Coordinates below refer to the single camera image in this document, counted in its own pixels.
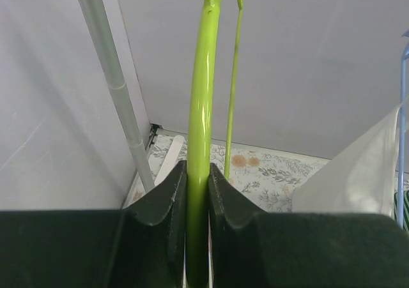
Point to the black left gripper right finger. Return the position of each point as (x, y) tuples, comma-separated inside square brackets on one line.
[(255, 248)]

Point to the floral table mat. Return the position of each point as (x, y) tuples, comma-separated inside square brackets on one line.
[(267, 177)]

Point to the lime green hanger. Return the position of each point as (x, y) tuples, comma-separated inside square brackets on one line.
[(198, 146)]

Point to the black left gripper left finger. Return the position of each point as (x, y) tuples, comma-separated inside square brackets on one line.
[(138, 246)]

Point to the white clothes rack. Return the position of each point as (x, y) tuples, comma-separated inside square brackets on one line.
[(98, 25)]

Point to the blue hanger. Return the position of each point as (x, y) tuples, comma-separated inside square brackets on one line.
[(401, 132)]

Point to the green striped tank top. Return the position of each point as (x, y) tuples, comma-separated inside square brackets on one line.
[(405, 213)]

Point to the white tank top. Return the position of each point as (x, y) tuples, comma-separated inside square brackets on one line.
[(360, 179)]

